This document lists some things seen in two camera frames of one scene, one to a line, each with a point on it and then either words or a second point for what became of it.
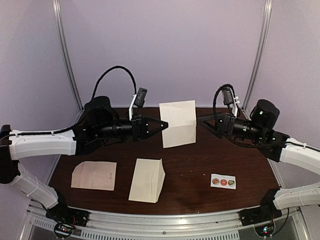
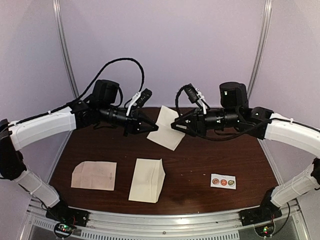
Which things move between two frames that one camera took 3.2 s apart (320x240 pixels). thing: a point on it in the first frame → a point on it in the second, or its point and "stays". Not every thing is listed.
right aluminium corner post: [265, 27] stays
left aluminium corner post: [57, 6] stays
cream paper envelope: [148, 176] stays
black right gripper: [225, 123] → [198, 121]
